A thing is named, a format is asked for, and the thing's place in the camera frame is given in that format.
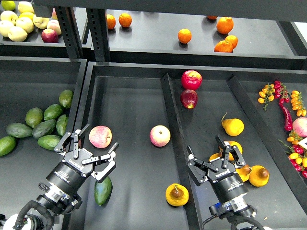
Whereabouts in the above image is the yellow pear left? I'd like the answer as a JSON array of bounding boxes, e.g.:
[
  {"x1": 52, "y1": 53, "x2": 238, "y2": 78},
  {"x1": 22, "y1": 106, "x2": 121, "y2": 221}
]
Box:
[{"x1": 209, "y1": 153, "x2": 222, "y2": 161}]

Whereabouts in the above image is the green avocado upper middle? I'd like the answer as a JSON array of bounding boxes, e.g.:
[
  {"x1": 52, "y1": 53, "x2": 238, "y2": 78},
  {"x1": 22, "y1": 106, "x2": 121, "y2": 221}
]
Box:
[{"x1": 44, "y1": 104, "x2": 64, "y2": 121}]

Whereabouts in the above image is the yellow pear upper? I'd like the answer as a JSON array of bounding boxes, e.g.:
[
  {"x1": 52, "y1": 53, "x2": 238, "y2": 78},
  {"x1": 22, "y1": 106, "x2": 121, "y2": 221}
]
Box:
[{"x1": 221, "y1": 112, "x2": 245, "y2": 137}]

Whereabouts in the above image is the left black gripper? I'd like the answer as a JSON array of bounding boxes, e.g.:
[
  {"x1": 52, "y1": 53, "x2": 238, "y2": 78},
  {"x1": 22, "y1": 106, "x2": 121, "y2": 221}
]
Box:
[{"x1": 46, "y1": 124, "x2": 119, "y2": 195}]

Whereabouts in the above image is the black shelf post right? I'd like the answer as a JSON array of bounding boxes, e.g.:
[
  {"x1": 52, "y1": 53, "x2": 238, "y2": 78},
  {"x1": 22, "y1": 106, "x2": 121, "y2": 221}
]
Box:
[{"x1": 86, "y1": 8, "x2": 111, "y2": 62}]

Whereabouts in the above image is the black tray divider left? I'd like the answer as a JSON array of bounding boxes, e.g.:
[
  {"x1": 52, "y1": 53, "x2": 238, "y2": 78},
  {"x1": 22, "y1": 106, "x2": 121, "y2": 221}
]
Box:
[{"x1": 161, "y1": 73, "x2": 201, "y2": 230}]

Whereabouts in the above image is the yellow pear lower centre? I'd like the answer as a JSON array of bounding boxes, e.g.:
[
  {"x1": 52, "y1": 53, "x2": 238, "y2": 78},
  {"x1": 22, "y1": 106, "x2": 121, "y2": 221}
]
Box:
[{"x1": 236, "y1": 165, "x2": 252, "y2": 182}]

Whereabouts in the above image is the black upper left tray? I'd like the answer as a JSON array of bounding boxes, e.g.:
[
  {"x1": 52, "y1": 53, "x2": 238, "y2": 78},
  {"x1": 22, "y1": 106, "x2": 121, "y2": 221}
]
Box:
[{"x1": 0, "y1": 4, "x2": 88, "y2": 58}]

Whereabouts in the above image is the light green avocado far left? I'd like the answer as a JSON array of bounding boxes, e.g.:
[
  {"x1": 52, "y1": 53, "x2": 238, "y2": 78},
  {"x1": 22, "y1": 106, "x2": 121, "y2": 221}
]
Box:
[{"x1": 0, "y1": 136, "x2": 16, "y2": 157}]

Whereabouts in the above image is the pink apple left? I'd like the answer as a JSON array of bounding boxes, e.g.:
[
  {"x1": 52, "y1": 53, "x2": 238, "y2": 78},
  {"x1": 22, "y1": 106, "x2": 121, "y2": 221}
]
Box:
[{"x1": 89, "y1": 126, "x2": 112, "y2": 148}]

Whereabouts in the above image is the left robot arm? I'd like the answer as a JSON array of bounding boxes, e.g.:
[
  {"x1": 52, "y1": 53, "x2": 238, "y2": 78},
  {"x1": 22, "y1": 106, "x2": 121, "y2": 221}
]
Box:
[{"x1": 2, "y1": 125, "x2": 118, "y2": 230}]

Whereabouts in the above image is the dark red apple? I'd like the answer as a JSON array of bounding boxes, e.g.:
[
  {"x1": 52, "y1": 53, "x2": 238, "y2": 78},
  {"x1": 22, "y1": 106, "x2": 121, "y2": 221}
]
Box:
[{"x1": 180, "y1": 89, "x2": 198, "y2": 109}]

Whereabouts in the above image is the black centre tray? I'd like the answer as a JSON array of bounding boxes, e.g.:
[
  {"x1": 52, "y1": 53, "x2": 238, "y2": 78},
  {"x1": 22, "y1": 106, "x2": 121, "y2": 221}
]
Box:
[{"x1": 52, "y1": 61, "x2": 307, "y2": 230}]

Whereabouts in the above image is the yellow pear stem up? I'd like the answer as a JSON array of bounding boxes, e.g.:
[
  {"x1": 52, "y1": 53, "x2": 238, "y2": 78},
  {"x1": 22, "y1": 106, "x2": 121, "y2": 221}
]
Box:
[{"x1": 165, "y1": 183, "x2": 189, "y2": 207}]

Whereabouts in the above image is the pink apple right edge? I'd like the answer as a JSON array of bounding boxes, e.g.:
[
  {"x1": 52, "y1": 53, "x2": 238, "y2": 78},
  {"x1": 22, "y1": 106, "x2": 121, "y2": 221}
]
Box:
[{"x1": 293, "y1": 117, "x2": 307, "y2": 137}]

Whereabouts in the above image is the light green avocado round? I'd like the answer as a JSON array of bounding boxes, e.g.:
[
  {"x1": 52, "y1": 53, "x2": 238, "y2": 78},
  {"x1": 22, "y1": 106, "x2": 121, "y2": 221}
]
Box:
[{"x1": 25, "y1": 107, "x2": 44, "y2": 128}]

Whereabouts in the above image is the green avocado top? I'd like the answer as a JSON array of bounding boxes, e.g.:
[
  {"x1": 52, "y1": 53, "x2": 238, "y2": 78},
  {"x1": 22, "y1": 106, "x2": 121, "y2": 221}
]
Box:
[{"x1": 59, "y1": 89, "x2": 73, "y2": 108}]

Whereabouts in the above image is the orange tomato string right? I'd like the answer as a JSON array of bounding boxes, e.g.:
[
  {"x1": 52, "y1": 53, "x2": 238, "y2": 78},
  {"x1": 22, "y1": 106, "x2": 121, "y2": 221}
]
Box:
[{"x1": 290, "y1": 90, "x2": 307, "y2": 117}]

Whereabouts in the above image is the mixed cherry tomatoes lower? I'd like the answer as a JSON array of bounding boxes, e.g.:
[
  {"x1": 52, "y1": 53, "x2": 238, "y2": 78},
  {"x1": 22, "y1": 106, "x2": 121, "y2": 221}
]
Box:
[{"x1": 279, "y1": 130, "x2": 307, "y2": 179}]

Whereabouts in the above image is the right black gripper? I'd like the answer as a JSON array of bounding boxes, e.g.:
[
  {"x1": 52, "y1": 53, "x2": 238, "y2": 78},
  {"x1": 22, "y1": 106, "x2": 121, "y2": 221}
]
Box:
[{"x1": 186, "y1": 135, "x2": 248, "y2": 203}]

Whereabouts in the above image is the yellow pear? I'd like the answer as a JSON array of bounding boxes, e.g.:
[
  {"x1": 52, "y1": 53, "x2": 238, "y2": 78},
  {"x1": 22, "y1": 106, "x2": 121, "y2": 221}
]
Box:
[
  {"x1": 221, "y1": 112, "x2": 245, "y2": 137},
  {"x1": 249, "y1": 165, "x2": 270, "y2": 187},
  {"x1": 209, "y1": 153, "x2": 222, "y2": 161},
  {"x1": 228, "y1": 141, "x2": 243, "y2": 161},
  {"x1": 236, "y1": 165, "x2": 252, "y2": 182}
]

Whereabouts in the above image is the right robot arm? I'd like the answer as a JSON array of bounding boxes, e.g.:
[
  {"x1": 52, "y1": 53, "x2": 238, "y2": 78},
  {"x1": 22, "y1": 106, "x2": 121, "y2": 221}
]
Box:
[{"x1": 187, "y1": 135, "x2": 265, "y2": 230}]

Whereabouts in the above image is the red chili pepper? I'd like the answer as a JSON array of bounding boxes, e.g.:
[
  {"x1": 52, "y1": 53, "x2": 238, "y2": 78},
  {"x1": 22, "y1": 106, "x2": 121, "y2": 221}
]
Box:
[{"x1": 279, "y1": 98, "x2": 293, "y2": 131}]

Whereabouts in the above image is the pink apple centre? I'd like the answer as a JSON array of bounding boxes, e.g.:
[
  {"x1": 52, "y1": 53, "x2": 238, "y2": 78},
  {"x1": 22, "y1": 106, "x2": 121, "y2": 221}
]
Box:
[{"x1": 150, "y1": 125, "x2": 171, "y2": 147}]

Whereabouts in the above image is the red cherry tomato cluster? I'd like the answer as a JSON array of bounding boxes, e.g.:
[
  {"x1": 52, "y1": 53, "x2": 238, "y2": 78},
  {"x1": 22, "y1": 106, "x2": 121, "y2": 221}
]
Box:
[{"x1": 273, "y1": 80, "x2": 290, "y2": 104}]

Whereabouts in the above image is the yellow pear lower right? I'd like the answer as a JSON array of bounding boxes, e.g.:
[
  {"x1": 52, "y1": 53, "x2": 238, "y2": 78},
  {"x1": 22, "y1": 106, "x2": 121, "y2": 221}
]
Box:
[{"x1": 249, "y1": 165, "x2": 270, "y2": 187}]

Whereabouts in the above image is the white label card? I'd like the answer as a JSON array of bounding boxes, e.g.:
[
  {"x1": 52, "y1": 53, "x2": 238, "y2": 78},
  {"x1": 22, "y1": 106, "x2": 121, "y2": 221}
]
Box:
[{"x1": 298, "y1": 138, "x2": 307, "y2": 150}]

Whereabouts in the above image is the red apple on shelf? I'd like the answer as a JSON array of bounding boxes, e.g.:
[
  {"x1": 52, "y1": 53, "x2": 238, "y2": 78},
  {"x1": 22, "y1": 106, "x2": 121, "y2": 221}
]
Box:
[{"x1": 41, "y1": 28, "x2": 59, "y2": 43}]

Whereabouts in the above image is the dark avocado left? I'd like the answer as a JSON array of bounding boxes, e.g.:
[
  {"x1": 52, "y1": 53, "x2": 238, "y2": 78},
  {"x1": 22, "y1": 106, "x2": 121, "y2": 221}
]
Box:
[{"x1": 6, "y1": 123, "x2": 33, "y2": 138}]

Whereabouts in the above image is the pink apple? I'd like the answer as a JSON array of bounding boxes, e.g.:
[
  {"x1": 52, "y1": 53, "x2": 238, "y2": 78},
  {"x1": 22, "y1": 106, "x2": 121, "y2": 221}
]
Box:
[
  {"x1": 150, "y1": 125, "x2": 171, "y2": 147},
  {"x1": 89, "y1": 126, "x2": 112, "y2": 148}
]

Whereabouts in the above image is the orange front right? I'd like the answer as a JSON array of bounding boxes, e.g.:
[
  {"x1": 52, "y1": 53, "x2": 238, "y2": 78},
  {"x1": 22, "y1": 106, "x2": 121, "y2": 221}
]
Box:
[{"x1": 214, "y1": 40, "x2": 233, "y2": 53}]

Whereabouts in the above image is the orange cherry tomato vine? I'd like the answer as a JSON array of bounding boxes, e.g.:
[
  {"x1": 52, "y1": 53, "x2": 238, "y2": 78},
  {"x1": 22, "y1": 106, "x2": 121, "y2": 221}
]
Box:
[{"x1": 258, "y1": 84, "x2": 275, "y2": 111}]

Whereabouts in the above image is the yellow pear middle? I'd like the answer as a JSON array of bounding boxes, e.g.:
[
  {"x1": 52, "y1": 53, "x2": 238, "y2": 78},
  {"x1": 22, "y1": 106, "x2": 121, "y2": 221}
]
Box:
[{"x1": 228, "y1": 141, "x2": 243, "y2": 161}]

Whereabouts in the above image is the dark avocado centre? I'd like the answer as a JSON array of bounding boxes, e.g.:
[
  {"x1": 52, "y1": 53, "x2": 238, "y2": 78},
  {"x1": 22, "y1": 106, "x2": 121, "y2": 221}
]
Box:
[{"x1": 32, "y1": 119, "x2": 56, "y2": 139}]

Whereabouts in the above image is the green avocado lower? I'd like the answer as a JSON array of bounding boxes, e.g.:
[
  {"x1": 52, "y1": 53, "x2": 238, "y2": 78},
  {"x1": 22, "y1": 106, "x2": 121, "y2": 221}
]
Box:
[{"x1": 37, "y1": 135, "x2": 61, "y2": 151}]

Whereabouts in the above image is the bright red apple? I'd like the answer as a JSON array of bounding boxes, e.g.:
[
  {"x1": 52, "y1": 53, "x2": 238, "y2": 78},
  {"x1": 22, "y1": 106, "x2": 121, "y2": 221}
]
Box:
[{"x1": 181, "y1": 70, "x2": 202, "y2": 91}]

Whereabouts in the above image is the dark green avocado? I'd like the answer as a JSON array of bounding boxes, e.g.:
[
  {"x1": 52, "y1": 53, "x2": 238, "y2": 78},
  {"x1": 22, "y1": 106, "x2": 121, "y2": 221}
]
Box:
[{"x1": 94, "y1": 176, "x2": 113, "y2": 206}]

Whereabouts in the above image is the green avocado by wall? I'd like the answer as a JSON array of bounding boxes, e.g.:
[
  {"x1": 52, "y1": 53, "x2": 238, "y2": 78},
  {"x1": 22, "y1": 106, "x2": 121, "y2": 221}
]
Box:
[{"x1": 56, "y1": 114, "x2": 68, "y2": 137}]

